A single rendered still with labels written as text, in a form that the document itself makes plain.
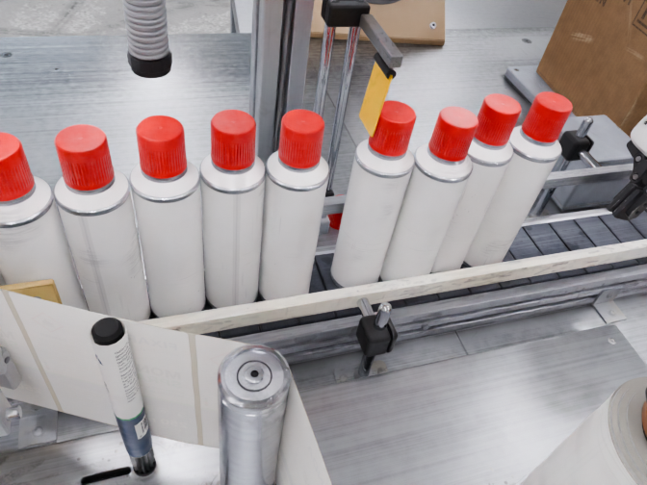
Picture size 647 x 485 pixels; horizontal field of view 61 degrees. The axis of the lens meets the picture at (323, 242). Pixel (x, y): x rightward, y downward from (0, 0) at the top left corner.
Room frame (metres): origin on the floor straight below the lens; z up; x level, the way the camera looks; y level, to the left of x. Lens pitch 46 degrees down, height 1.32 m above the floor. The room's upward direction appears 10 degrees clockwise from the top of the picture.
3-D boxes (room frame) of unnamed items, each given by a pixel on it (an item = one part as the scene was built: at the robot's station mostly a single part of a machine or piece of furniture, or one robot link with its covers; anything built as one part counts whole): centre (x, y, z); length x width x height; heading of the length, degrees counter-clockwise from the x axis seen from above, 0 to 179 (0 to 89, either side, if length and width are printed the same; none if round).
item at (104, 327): (0.16, 0.10, 0.97); 0.02 x 0.02 x 0.19
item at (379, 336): (0.30, -0.06, 0.89); 0.03 x 0.03 x 0.12; 24
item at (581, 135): (0.58, -0.29, 0.91); 0.07 x 0.03 x 0.16; 24
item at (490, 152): (0.43, -0.13, 0.98); 0.05 x 0.05 x 0.20
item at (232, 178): (0.33, 0.08, 0.98); 0.05 x 0.05 x 0.20
